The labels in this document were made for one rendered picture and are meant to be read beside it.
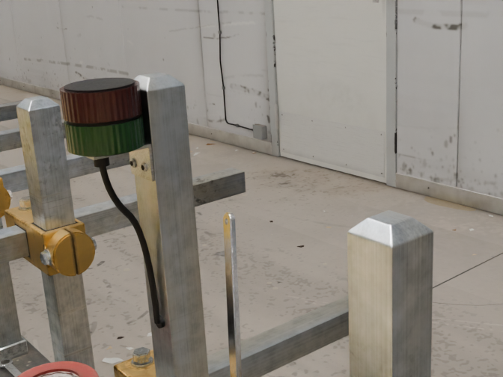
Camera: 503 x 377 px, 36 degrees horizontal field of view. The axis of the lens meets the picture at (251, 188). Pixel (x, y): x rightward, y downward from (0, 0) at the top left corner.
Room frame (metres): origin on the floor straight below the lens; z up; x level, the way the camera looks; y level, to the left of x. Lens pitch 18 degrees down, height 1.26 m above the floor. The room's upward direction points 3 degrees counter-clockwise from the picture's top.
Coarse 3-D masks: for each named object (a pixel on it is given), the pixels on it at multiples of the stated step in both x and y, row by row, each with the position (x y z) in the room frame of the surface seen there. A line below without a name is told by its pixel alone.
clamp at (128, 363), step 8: (152, 352) 0.69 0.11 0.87; (128, 360) 0.67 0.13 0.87; (120, 368) 0.66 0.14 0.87; (128, 368) 0.66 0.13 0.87; (136, 368) 0.66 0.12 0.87; (144, 368) 0.66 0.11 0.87; (152, 368) 0.65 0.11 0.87; (120, 376) 0.65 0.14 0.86; (128, 376) 0.64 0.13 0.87; (136, 376) 0.64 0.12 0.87; (144, 376) 0.64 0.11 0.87; (152, 376) 0.64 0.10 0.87
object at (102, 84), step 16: (96, 80) 0.60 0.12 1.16; (112, 80) 0.59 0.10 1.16; (128, 80) 0.59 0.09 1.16; (144, 144) 0.58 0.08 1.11; (96, 160) 0.57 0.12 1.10; (144, 160) 0.59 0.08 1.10; (144, 176) 0.59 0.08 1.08; (112, 192) 0.58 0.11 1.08; (144, 240) 0.59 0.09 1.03; (144, 256) 0.59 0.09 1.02; (160, 320) 0.59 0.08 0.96
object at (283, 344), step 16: (336, 304) 0.79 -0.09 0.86; (304, 320) 0.75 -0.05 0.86; (320, 320) 0.75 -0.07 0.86; (336, 320) 0.76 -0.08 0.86; (256, 336) 0.72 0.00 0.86; (272, 336) 0.72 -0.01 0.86; (288, 336) 0.72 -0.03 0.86; (304, 336) 0.73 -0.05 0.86; (320, 336) 0.74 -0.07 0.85; (336, 336) 0.76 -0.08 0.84; (224, 352) 0.69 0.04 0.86; (256, 352) 0.69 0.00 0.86; (272, 352) 0.70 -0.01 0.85; (288, 352) 0.72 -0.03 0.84; (304, 352) 0.73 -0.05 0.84; (208, 368) 0.67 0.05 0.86; (224, 368) 0.67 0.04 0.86; (256, 368) 0.69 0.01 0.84; (272, 368) 0.70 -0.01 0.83
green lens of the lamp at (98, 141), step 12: (132, 120) 0.56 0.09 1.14; (72, 132) 0.56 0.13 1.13; (84, 132) 0.55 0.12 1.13; (96, 132) 0.55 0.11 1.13; (108, 132) 0.55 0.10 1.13; (120, 132) 0.55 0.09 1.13; (132, 132) 0.56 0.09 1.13; (72, 144) 0.56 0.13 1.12; (84, 144) 0.55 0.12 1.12; (96, 144) 0.55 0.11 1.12; (108, 144) 0.55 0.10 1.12; (120, 144) 0.55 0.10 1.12; (132, 144) 0.56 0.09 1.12
